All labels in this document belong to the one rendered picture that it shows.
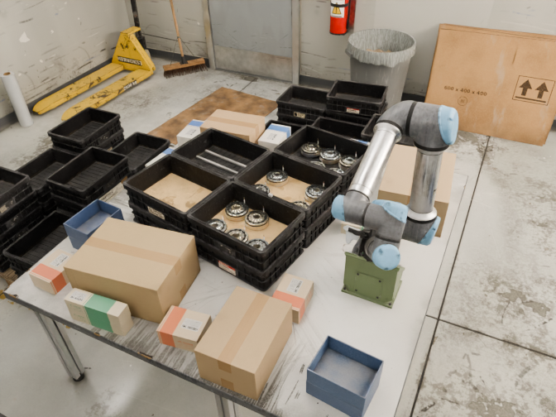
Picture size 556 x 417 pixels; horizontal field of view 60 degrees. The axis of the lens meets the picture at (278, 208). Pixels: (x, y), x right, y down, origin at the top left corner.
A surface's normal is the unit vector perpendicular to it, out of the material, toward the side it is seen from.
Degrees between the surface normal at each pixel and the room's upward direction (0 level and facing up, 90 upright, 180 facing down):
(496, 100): 76
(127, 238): 0
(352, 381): 0
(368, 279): 90
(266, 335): 0
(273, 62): 90
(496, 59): 82
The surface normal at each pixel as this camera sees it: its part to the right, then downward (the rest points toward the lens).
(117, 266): -0.03, -0.77
